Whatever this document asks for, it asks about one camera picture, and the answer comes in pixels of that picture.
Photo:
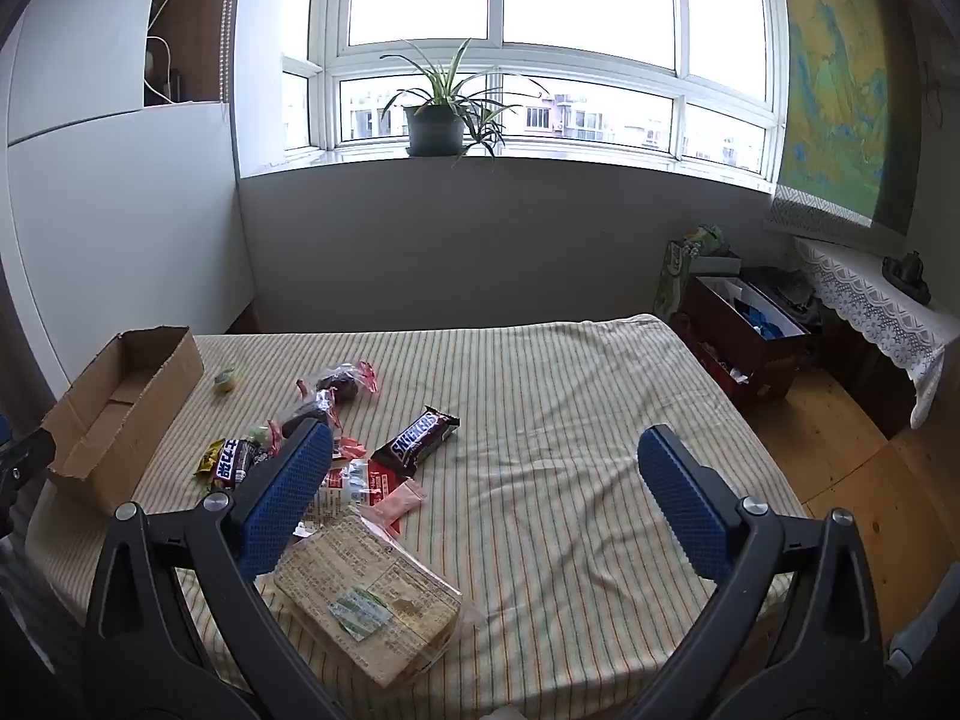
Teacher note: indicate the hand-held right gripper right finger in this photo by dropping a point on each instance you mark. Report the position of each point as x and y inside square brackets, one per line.
[679, 499]

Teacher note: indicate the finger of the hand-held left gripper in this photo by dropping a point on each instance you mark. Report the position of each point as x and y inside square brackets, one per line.
[22, 457]

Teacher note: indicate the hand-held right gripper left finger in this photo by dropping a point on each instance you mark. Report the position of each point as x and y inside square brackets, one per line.
[289, 487]

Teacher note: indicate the red and white snack pouch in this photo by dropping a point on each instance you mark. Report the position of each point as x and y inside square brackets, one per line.
[356, 484]

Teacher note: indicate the brown cardboard box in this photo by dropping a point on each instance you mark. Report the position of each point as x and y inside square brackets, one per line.
[112, 420]

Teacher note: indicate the clear packet with dark snack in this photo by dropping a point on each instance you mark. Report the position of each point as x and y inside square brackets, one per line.
[343, 384]
[304, 412]

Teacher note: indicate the small green candy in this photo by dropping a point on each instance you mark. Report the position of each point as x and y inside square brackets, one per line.
[259, 433]

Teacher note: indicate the yellow and black candy bar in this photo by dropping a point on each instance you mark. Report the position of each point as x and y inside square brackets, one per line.
[229, 459]

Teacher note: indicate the small red snack packet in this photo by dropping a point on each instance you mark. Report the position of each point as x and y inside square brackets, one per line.
[349, 450]

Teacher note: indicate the pink snack packet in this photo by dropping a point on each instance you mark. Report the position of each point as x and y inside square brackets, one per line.
[397, 501]

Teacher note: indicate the small yellow jelly cup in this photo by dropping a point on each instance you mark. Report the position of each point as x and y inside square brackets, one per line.
[225, 380]

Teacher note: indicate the clear bag of crackers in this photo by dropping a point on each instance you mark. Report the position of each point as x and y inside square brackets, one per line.
[360, 592]

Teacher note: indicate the brown chocolate bar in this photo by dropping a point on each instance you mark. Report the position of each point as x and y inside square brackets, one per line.
[416, 439]

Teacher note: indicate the red-brown storage box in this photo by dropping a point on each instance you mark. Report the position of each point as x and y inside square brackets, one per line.
[765, 367]

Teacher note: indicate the blue object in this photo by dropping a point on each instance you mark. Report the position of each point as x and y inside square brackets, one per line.
[765, 319]

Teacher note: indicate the green printed bag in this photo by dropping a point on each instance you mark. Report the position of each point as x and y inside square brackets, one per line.
[671, 270]

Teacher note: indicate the dark grey bag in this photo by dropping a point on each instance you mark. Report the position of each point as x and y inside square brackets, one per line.
[791, 292]

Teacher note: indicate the grey plastic object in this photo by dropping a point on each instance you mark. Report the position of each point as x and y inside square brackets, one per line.
[911, 645]

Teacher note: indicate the lace-covered side table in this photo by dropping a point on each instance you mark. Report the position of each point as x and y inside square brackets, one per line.
[862, 292]

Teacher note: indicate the dark figurine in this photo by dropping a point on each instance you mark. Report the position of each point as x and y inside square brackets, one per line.
[907, 274]

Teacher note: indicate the potted spider plant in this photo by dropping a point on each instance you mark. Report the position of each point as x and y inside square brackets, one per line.
[433, 127]

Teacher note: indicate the wooden shelf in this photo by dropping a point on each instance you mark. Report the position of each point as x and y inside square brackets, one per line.
[199, 30]

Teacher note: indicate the landscape wall scroll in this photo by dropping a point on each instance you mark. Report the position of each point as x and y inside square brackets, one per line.
[832, 90]

